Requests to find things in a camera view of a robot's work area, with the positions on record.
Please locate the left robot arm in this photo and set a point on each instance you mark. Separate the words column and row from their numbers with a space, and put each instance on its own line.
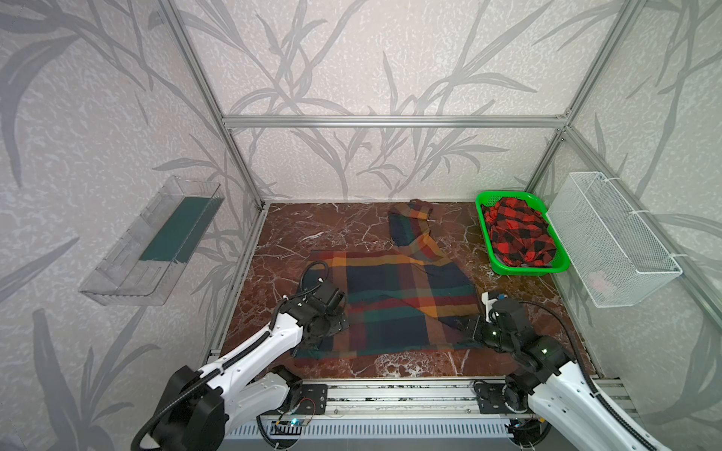
column 199, row 408

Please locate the red black plaid shirt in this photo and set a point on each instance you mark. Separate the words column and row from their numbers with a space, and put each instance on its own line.
column 519, row 234

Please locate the green plastic basket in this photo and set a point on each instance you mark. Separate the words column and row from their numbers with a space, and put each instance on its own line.
column 561, row 262

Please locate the clear plastic wall bin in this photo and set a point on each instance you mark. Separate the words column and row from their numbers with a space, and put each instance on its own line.
column 148, row 260

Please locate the aluminium front rail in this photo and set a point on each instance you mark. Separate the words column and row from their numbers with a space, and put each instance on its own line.
column 399, row 399

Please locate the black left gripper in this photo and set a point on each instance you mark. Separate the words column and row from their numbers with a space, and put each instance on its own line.
column 333, row 321

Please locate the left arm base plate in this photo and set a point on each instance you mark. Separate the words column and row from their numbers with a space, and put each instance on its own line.
column 305, row 399

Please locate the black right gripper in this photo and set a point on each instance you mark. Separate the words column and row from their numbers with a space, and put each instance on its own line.
column 477, row 327

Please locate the aluminium frame bars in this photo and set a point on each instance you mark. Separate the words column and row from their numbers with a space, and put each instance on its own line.
column 703, row 292

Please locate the pink object in basket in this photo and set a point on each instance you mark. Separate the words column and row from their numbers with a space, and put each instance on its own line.
column 600, row 282

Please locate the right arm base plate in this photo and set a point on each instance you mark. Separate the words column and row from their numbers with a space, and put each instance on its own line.
column 500, row 398

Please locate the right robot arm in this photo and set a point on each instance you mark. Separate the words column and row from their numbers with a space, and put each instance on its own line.
column 550, row 384

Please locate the multicolour plaid shirt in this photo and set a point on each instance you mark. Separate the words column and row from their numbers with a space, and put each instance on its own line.
column 412, row 297

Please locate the white wire mesh basket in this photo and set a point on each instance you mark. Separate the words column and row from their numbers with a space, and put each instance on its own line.
column 601, row 231

